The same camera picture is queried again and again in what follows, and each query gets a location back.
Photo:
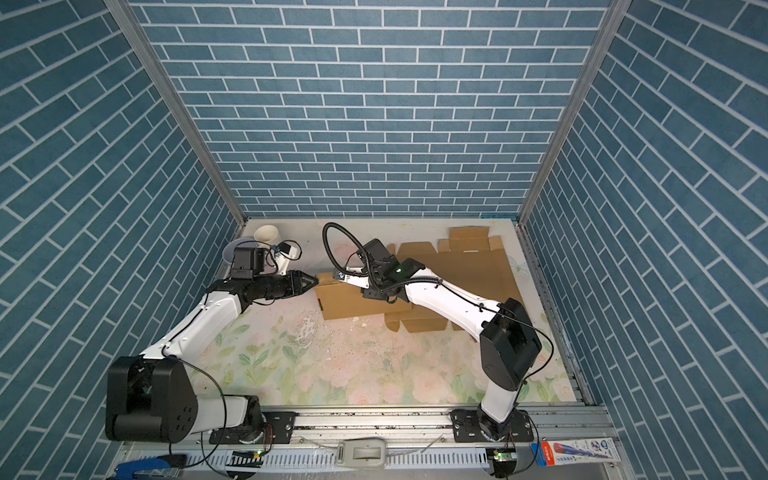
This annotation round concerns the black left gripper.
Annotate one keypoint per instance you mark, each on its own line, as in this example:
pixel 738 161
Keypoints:
pixel 293 282

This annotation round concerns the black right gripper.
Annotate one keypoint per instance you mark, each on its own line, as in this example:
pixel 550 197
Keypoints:
pixel 368 293

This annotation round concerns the brown cardboard sheet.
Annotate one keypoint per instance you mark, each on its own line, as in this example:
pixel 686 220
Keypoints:
pixel 470 259

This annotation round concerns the brown cardboard box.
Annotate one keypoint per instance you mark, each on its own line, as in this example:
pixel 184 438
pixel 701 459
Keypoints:
pixel 338 300

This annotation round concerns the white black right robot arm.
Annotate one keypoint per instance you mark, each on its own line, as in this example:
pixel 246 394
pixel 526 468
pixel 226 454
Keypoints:
pixel 508 342

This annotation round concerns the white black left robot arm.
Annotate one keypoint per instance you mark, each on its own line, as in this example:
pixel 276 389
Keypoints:
pixel 150 396

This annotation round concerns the white red blue tube box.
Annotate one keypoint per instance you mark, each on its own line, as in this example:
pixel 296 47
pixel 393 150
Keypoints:
pixel 572 452

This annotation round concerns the white ceramic mug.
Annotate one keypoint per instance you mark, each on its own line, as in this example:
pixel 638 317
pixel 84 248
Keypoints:
pixel 267 234

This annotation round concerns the blue tool at bottom left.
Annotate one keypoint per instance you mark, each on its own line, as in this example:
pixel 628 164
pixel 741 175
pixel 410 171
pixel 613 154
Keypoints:
pixel 154 468

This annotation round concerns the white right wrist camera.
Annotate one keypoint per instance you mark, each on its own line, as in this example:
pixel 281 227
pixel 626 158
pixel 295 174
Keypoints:
pixel 355 279

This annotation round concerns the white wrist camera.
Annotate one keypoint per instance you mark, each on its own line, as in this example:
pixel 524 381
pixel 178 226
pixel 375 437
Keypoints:
pixel 285 253
pixel 355 279

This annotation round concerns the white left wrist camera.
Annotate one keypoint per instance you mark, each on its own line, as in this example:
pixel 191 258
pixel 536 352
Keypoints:
pixel 285 253

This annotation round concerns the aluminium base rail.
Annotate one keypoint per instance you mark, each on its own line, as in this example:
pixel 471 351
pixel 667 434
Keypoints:
pixel 303 443

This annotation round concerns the grey metal corner post left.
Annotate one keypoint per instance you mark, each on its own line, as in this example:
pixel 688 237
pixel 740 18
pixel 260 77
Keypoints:
pixel 130 27

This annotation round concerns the grey metal corner post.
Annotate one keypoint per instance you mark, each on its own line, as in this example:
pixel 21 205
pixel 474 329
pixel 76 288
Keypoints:
pixel 130 27
pixel 596 55

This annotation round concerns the grey metal corner post right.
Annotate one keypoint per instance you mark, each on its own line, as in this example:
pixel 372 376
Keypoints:
pixel 596 55

